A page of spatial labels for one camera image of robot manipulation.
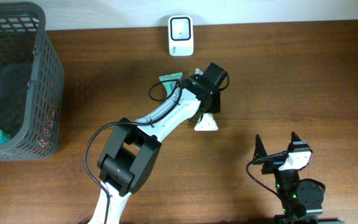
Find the teal wipes packet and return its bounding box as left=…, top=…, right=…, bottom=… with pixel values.
left=159, top=72, right=183, bottom=97

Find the white bamboo conditioner tube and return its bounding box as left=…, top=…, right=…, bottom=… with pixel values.
left=194, top=68, right=219, bottom=131

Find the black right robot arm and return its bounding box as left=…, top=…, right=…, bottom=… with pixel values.
left=250, top=132, right=326, bottom=223

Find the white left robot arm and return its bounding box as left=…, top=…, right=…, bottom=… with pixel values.
left=89, top=63, right=230, bottom=224

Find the white barcode scanner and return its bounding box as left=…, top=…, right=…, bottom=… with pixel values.
left=168, top=15, right=194, bottom=57

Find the dark grey plastic basket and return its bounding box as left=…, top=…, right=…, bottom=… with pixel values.
left=0, top=2, right=65, bottom=161

